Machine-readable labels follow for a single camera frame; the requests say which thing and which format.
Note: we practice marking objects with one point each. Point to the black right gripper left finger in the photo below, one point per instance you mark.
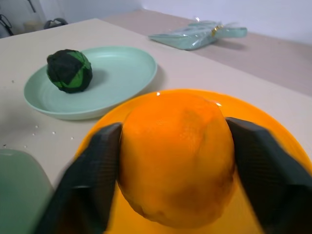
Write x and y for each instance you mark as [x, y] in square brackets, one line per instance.
[85, 180]

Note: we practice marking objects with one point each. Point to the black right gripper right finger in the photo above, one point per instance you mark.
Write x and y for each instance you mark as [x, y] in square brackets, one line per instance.
[273, 175]

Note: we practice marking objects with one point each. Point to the orange fruit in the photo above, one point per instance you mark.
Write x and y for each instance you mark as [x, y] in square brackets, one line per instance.
[176, 161]

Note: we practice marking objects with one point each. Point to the orange plate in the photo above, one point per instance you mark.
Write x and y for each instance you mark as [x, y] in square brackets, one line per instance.
[265, 117]

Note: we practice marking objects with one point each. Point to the dark green plate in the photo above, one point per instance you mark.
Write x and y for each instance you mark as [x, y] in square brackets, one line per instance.
[19, 192]

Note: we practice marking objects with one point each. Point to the light green plate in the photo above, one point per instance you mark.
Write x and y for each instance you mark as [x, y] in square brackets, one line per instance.
[117, 80]

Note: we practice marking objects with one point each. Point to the dark green ball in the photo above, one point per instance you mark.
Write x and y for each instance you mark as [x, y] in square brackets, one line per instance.
[69, 71]

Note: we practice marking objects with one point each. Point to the clear plastic wrapped bag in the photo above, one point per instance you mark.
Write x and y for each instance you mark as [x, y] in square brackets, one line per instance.
[197, 36]

